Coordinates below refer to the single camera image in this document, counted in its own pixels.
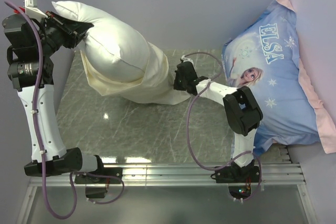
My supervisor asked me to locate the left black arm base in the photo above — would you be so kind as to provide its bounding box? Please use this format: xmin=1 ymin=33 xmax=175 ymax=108
xmin=75 ymin=167 xmax=125 ymax=205

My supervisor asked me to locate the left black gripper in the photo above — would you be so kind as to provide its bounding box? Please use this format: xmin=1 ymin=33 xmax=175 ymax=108
xmin=34 ymin=10 xmax=93 ymax=57

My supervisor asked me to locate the aluminium mounting rail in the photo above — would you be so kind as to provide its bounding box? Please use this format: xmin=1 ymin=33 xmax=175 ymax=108
xmin=15 ymin=163 xmax=308 ymax=224

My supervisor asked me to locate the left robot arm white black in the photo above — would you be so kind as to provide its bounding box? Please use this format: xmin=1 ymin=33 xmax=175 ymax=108
xmin=2 ymin=12 xmax=106 ymax=183

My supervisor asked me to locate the blue Elsa print pillow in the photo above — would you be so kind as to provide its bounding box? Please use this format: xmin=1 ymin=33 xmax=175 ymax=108
xmin=222 ymin=0 xmax=335 ymax=155

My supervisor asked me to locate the cream pillowcase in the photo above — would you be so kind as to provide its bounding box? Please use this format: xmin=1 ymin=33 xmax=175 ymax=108
xmin=80 ymin=42 xmax=190 ymax=105

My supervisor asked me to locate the white pillow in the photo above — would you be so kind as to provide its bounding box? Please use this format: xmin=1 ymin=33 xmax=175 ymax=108
xmin=52 ymin=1 xmax=149 ymax=82

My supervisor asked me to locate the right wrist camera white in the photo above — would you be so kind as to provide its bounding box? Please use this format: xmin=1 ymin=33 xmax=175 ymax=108
xmin=180 ymin=55 xmax=194 ymax=64

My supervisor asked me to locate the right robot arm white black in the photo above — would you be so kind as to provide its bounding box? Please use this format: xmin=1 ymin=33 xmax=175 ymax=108
xmin=174 ymin=60 xmax=263 ymax=182

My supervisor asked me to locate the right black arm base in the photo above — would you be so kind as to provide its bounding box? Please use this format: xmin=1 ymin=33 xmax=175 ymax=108
xmin=211 ymin=162 xmax=262 ymax=202

